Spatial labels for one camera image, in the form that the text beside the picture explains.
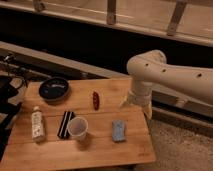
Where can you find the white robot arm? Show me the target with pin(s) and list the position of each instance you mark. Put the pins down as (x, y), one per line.
(151, 68)

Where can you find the black white striped block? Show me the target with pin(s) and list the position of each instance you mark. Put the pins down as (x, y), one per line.
(63, 131)

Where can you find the red pepper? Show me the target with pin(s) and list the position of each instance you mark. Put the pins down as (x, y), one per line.
(96, 100)

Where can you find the white plastic bottle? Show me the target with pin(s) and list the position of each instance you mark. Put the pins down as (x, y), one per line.
(38, 131)

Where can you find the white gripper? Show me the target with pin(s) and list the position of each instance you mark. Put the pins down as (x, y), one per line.
(140, 94)

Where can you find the wooden cutting board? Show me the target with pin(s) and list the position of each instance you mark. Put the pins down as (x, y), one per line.
(98, 150)

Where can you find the dark round bowl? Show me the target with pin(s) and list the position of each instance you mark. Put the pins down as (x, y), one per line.
(54, 88)

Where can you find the blue sponge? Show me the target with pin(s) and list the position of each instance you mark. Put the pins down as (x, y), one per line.
(118, 131)

